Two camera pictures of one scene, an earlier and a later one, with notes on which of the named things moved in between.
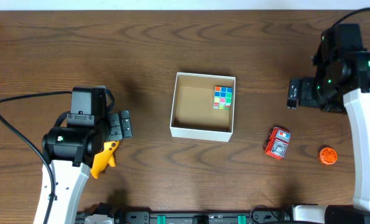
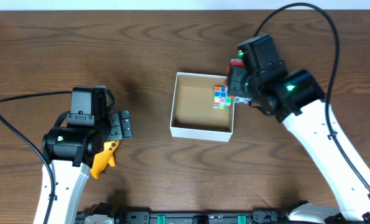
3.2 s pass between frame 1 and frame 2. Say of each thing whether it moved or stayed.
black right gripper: moved
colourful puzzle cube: stayed
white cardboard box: stayed
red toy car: moved
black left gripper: stayed
